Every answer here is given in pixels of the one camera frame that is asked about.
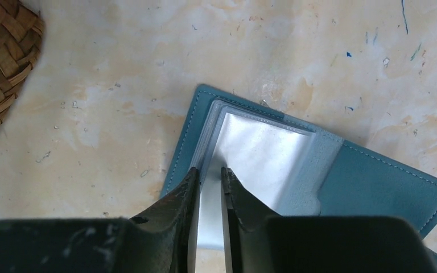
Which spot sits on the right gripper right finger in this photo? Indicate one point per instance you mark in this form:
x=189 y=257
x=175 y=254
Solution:
x=257 y=239

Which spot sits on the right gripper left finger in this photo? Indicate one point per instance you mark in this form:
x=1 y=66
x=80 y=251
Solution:
x=162 y=238

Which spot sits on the woven brown divided basket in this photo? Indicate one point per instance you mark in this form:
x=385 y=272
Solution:
x=21 y=33

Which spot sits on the teal leather card holder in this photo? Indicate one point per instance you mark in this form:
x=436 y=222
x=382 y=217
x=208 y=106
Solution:
x=336 y=177

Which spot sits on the silver credit card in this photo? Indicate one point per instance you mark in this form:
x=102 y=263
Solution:
x=263 y=154

